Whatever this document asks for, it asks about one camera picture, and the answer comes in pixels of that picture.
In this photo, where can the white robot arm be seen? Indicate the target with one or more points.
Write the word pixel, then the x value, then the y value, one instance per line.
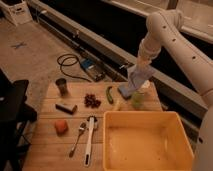
pixel 163 31

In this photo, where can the yellow plastic bin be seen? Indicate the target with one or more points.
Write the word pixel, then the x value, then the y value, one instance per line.
pixel 145 141

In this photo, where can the black rectangular block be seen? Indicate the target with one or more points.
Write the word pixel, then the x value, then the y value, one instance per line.
pixel 66 109

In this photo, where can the blue power box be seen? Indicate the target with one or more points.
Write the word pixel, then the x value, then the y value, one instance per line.
pixel 93 70

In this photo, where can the metal spoon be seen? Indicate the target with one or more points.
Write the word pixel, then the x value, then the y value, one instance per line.
pixel 81 131

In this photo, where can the blue sponge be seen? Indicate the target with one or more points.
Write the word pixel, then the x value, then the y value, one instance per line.
pixel 124 91

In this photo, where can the white cardboard box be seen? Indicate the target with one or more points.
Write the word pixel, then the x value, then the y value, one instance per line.
pixel 17 14

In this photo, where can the green chili pepper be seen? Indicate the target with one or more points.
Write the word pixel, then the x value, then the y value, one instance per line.
pixel 109 96

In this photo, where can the orange round fruit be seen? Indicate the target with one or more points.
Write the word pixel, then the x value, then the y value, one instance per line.
pixel 61 126

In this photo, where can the light blue towel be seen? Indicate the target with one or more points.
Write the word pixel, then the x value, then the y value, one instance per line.
pixel 138 75

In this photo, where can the black equipment stand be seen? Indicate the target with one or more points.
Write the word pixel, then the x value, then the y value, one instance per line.
pixel 14 115

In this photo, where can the metal cup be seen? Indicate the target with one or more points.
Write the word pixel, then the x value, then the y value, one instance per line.
pixel 61 84

